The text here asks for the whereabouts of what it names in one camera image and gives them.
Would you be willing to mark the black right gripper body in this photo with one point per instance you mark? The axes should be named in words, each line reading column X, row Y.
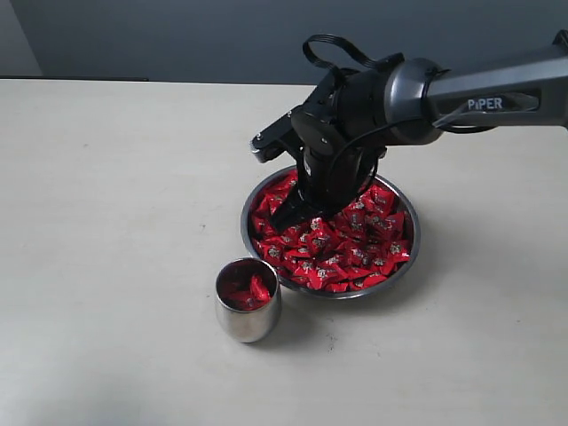
column 328, row 183

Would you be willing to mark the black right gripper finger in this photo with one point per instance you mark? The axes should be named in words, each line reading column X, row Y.
column 295, row 210

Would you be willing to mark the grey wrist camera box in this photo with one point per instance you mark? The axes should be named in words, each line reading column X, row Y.
column 276, row 139

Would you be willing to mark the silver metal cup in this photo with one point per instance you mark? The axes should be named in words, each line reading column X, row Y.
column 249, row 327

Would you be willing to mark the steel bowl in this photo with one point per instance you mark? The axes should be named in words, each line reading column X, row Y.
column 411, row 232

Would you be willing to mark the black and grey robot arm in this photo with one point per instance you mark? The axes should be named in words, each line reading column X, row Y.
column 341, row 131

